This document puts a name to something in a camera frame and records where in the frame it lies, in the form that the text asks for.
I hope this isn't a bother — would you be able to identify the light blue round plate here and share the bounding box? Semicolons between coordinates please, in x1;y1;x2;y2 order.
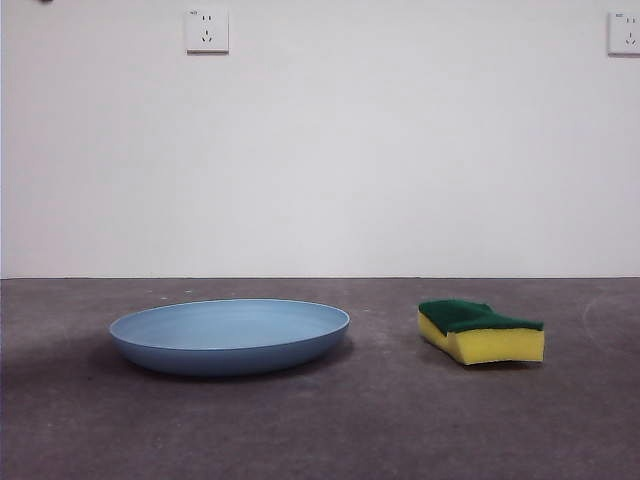
108;297;351;378

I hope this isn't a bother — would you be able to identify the yellow sponge with green scourer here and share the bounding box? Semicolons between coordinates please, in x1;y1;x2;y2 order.
417;298;546;367

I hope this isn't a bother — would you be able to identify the white wall socket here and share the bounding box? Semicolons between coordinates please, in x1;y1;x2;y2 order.
607;10;640;57
185;6;231;55

